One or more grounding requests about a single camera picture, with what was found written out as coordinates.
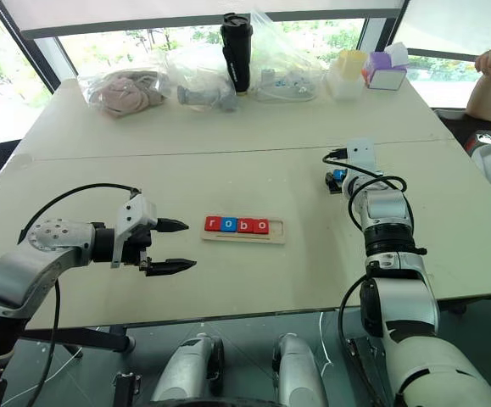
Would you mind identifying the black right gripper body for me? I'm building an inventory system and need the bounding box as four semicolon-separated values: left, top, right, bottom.
324;169;349;196

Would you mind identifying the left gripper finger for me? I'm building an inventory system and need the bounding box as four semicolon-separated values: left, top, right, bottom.
144;258;198;278
155;217;190;233

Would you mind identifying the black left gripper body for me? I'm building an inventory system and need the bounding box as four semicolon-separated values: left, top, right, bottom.
120;227;153;273

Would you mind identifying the wooden letter tile tray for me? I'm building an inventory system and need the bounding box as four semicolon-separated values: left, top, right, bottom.
200;215;287;246

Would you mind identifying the silver left robot leg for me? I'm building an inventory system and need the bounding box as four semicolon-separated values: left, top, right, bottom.
150;332;226;404

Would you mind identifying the silver robot leg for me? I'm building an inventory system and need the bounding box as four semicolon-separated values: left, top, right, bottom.
150;332;226;404
271;333;329;407

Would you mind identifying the silver right robot leg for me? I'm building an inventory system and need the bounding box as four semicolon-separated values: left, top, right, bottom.
271;333;329;407

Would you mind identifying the white plastic container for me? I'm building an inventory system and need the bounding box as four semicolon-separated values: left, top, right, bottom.
325;59;365;101

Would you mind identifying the purple tissue box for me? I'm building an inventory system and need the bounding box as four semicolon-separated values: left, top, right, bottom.
360;42;410;92

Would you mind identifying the yellow box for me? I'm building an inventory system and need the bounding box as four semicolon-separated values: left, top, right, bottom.
338;49;367;80

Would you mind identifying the grey plastic part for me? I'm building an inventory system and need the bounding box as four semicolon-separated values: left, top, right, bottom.
176;84;238;113

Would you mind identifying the pink cloth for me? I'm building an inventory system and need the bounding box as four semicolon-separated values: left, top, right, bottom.
94;71;166;118

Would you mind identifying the black seat beside person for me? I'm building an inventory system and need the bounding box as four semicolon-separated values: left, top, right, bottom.
432;108;491;154

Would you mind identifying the large clear plastic bag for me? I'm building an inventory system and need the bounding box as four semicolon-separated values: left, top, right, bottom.
248;10;327;103

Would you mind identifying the clear bag with pink cloth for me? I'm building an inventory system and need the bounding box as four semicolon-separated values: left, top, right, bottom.
77;67;172;120

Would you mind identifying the black travel tumbler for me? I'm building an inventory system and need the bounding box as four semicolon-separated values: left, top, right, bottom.
220;12;254;94

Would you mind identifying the clear bag with grey parts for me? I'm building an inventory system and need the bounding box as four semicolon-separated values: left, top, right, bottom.
164;42;240;114

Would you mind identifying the white roller blind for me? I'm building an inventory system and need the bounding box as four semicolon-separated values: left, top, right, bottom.
0;0;408;42

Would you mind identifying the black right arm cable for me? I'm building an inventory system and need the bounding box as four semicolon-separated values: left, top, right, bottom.
322;146;410;344

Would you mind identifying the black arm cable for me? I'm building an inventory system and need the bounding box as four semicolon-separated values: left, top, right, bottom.
17;182;142;407
322;146;410;344

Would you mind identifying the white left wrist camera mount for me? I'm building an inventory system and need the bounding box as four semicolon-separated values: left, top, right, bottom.
109;195;159;270

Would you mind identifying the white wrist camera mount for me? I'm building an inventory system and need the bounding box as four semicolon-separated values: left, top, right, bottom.
109;195;159;270
345;137;384;177

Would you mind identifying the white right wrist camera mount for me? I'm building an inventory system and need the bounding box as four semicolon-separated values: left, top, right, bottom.
345;137;384;177

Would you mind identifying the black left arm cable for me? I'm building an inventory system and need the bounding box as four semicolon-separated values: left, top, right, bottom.
17;182;142;407

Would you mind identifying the black table frame bar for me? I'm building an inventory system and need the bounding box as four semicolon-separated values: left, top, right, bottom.
20;324;137;354

